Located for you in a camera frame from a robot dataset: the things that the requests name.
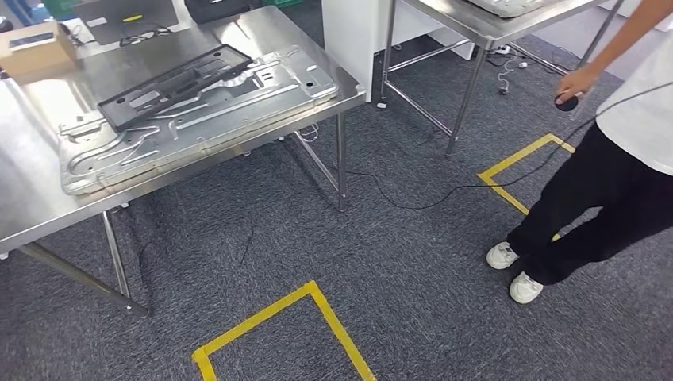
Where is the grey laptop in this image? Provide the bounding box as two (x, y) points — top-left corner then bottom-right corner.
(71, 0), (180, 46)

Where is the black floor cable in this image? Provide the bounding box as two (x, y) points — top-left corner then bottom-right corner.
(344, 79), (673, 211)

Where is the stainless steel workbench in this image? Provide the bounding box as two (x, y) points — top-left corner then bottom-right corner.
(0, 5), (367, 319)

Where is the stamped sheet metal panel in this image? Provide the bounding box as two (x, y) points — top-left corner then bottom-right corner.
(465, 0), (559, 19)
(59, 44), (339, 197)

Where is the black hard case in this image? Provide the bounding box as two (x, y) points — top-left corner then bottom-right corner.
(183, 0), (253, 25)

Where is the white phone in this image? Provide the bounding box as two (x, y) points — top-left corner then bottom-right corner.
(7, 31), (56, 49)

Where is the person's hand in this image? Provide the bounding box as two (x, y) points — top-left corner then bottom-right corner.
(554, 65), (601, 105)

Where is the black plastic plate frame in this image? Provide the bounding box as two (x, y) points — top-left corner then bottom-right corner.
(98, 44), (255, 133)

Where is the cardboard box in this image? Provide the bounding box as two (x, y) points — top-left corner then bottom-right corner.
(0, 21), (80, 80)

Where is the black power adapter cable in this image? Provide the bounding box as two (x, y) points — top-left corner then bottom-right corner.
(117, 25), (175, 48)

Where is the stainless steel table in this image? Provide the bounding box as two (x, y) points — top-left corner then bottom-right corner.
(378, 0), (627, 158)

